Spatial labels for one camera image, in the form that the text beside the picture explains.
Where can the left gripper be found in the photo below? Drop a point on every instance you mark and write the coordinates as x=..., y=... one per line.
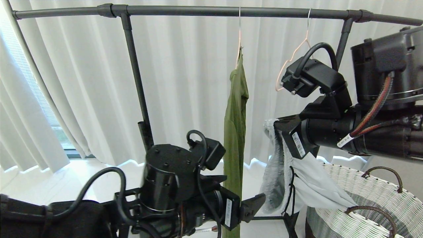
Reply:
x=211, y=215

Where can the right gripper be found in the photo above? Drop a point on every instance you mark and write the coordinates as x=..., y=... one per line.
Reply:
x=330, y=132

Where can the pale grey shorts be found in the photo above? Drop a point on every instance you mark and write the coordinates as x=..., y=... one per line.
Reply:
x=314, y=181

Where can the green t-shirt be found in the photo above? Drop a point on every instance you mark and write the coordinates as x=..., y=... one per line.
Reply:
x=235, y=132

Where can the pink clothes hanger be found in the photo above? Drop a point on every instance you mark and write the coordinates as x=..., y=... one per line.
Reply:
x=239, y=39
x=290, y=59

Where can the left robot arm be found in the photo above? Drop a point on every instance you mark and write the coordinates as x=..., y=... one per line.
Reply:
x=168, y=175

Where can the white laundry basket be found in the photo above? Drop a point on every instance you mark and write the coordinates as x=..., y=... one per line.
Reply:
x=347, y=215

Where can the black clothes rack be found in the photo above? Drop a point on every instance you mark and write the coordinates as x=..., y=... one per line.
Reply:
x=198, y=11

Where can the white curtain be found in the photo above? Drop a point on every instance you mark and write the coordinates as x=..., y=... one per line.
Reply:
x=19, y=132
x=181, y=82

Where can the window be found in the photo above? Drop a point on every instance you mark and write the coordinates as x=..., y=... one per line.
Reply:
x=19, y=66

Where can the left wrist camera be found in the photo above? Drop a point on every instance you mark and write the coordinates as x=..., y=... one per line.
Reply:
x=213, y=152

